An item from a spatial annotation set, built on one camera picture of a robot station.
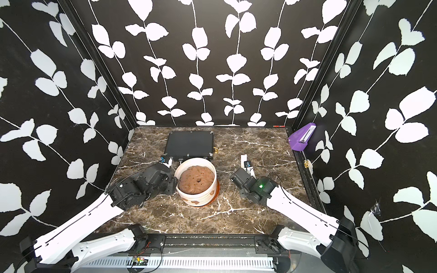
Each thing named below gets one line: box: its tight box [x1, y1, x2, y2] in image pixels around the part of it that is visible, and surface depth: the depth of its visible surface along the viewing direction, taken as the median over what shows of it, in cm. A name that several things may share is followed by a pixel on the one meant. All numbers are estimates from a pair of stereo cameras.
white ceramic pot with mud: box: [174, 157, 218, 207], surface depth 84 cm
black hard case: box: [162, 130, 214, 161], surface depth 107 cm
